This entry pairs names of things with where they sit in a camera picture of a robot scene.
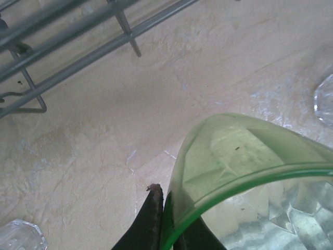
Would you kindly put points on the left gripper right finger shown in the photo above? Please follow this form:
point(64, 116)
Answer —
point(197, 239)

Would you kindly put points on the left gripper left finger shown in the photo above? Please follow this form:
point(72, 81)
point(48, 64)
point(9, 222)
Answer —
point(153, 221)

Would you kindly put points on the short green leaf-pattern cup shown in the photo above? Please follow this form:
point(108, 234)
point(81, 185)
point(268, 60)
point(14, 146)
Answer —
point(234, 145)

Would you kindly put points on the clear faceted plastic cup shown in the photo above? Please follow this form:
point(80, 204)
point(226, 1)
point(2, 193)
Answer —
point(18, 234)
point(325, 101)

